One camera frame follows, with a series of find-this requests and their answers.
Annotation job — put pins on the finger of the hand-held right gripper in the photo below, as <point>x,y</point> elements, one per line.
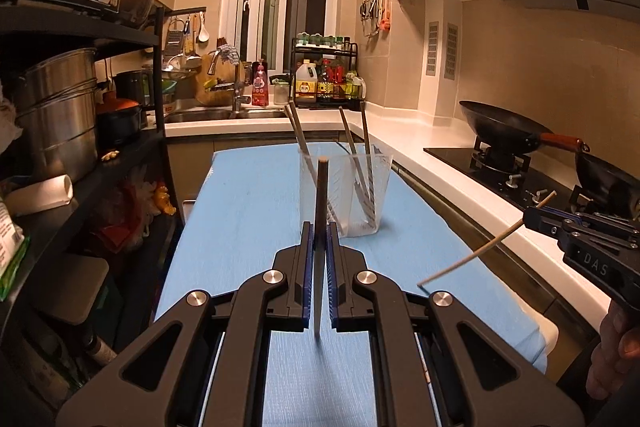
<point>590,218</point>
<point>545,221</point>

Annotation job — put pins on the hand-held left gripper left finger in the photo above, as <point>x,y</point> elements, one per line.
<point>310,277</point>

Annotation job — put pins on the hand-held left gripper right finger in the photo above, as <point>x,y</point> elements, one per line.
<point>330,277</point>

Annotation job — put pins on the clear plastic container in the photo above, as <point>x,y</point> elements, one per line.
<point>345,207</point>

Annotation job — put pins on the wooden chopstick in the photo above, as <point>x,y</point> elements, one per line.
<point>300,130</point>
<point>365,142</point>
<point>475,252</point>
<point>352,147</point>
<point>322,192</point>
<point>294,129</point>

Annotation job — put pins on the person's right hand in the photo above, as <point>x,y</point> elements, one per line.
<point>620,352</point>

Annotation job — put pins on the black frying pan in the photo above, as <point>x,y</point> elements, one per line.
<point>605,182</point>

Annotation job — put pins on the blue table mat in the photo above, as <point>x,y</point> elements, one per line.
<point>240,217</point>

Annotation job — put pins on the black gas stove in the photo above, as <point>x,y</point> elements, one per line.
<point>460,159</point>

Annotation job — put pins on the yellow orange object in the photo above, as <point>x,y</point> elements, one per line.
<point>164,199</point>

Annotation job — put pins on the black spice rack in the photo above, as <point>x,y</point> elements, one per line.
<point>330,106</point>

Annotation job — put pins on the glass jar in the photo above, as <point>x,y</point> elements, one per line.
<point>281,94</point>

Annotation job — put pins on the oil jug with yellow label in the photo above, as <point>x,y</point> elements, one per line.
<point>306,87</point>

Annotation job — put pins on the dark soy sauce bottle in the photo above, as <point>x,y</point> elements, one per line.
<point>324,87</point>

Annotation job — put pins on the stainless steel sink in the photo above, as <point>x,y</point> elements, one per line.
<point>210,114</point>

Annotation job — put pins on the clear oil bottle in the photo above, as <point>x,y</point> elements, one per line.
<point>358,88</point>

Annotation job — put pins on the red plastic bag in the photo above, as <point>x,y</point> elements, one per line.
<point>125,217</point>

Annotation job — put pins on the chrome faucet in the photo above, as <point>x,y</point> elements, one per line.
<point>236,97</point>

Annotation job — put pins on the red sauce bottle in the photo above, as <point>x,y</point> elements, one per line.
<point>338,82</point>

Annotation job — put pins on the pink dish soap bottle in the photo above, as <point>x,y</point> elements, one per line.
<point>260,87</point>

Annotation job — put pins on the dark glass bottle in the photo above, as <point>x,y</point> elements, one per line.
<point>99,349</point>

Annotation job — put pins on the brown wooden cutting board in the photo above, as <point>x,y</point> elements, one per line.
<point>210,74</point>

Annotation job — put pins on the ginger piece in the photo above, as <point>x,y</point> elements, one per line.
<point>111,155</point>

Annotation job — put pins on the green plastic basin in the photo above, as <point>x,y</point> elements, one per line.
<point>169,88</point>

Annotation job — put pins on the blue white dishcloth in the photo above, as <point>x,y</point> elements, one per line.
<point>231,54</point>

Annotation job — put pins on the row of spice jars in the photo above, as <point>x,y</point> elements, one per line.
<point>320,40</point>

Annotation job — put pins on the grey plastic box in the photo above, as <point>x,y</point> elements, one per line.
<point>70,292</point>

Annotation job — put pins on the black pot with orange lid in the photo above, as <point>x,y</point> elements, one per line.
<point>120,122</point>

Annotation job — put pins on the small metal tool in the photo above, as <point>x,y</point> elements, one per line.
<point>373,32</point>

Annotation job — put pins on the orange peeler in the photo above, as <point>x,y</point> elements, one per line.
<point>385,24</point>

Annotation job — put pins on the white spoon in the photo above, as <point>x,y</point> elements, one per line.
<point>202,34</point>

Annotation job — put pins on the kitchen scissors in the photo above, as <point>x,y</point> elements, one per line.
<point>368,9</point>

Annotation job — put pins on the metal grater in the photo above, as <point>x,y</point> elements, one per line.
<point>175,38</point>

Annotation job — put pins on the white paper roll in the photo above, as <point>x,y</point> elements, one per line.
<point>42,194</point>

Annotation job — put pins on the stainless steel steamer pot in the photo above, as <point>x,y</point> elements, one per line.
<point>55,122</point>

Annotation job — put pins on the green white package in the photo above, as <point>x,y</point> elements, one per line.
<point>10,257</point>

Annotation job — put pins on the black shelf rack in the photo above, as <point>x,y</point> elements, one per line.
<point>100,34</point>

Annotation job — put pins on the grey wall vent panel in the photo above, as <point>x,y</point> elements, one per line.
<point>432,49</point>
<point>451,52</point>

